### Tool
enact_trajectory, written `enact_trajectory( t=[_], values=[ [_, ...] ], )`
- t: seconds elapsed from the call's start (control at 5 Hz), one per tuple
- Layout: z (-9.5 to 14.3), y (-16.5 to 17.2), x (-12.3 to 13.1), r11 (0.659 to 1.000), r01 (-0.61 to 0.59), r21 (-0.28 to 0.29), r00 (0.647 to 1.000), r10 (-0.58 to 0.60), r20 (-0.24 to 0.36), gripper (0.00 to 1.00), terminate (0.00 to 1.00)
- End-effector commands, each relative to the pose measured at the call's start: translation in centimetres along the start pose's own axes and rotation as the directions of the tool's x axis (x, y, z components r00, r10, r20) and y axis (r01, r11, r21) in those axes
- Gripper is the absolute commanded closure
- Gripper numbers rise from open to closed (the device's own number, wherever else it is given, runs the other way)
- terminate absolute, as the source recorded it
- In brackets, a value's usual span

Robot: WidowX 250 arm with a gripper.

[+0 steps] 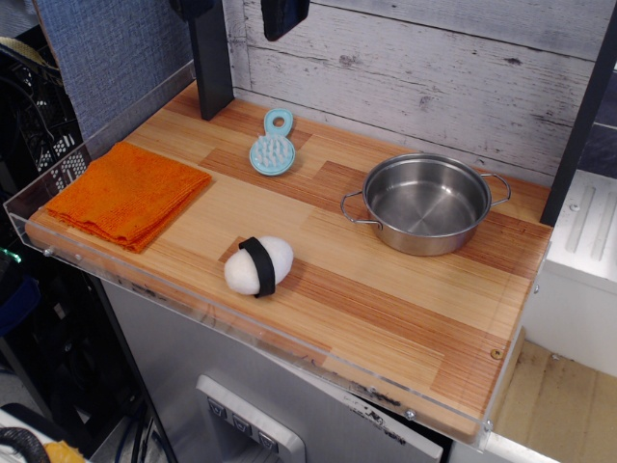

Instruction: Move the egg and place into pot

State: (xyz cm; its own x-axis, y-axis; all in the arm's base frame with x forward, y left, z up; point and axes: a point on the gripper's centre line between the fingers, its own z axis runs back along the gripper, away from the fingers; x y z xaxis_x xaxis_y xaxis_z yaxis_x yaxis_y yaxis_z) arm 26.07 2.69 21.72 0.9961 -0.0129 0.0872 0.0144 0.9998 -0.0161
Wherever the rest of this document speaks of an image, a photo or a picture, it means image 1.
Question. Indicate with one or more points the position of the dark grey right post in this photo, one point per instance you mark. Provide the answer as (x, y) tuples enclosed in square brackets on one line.
[(586, 116)]

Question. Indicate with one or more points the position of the light blue scrub brush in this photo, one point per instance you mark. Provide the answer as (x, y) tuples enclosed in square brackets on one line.
[(273, 154)]

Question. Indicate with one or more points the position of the white side cabinet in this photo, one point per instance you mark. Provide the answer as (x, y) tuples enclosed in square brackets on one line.
[(571, 309)]

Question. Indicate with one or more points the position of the orange folded cloth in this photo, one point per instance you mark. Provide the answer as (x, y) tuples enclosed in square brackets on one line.
[(128, 196)]

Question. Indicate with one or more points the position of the black plastic crate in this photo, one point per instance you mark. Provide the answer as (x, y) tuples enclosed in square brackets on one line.
[(39, 129)]

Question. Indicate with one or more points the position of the white plush egg black band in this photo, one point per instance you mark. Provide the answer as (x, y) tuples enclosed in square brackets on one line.
[(258, 266)]

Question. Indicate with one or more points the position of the silver toy fridge cabinet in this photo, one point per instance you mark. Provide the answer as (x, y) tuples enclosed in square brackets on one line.
[(205, 386)]

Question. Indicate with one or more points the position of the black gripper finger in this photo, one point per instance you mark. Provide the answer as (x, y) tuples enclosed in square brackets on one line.
[(281, 16), (192, 9)]

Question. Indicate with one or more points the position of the clear acrylic table guard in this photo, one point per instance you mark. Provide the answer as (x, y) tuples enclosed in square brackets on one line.
[(425, 340)]

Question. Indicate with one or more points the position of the stainless steel pot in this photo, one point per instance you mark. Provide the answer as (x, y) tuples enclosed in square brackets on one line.
[(425, 204)]

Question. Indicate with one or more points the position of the dark grey left post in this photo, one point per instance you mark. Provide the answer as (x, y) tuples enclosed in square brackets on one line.
[(209, 40)]

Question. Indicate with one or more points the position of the dark grey post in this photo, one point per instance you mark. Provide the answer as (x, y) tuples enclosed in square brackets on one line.
[(209, 40), (586, 116)]

